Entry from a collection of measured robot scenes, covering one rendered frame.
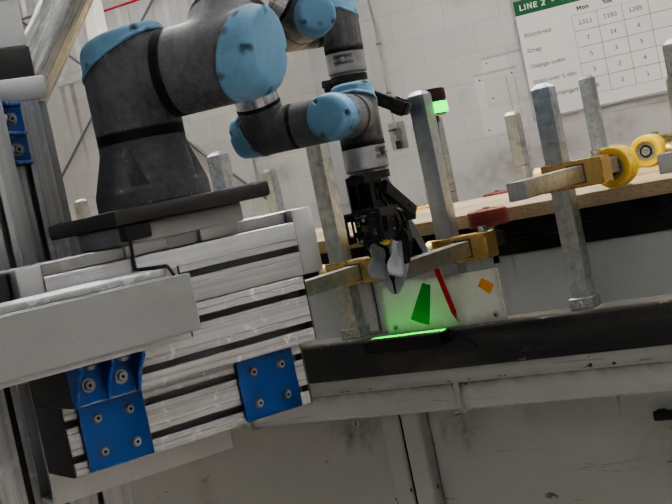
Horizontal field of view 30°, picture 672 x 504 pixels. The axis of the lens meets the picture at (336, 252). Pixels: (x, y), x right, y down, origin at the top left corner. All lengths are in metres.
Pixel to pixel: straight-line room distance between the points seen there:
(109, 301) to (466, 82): 8.61
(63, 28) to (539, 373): 1.08
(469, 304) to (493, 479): 0.52
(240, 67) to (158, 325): 0.34
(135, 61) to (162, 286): 0.32
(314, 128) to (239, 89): 0.43
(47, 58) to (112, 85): 0.64
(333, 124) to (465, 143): 8.01
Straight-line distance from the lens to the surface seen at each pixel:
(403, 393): 2.57
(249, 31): 1.57
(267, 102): 2.04
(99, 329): 1.44
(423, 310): 2.46
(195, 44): 1.59
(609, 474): 2.69
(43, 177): 1.82
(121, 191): 1.62
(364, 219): 2.09
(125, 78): 1.63
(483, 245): 2.38
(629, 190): 2.46
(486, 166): 9.94
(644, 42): 9.58
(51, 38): 2.27
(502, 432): 2.75
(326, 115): 1.99
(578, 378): 2.40
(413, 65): 10.12
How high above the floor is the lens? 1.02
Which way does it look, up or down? 3 degrees down
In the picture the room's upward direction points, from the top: 12 degrees counter-clockwise
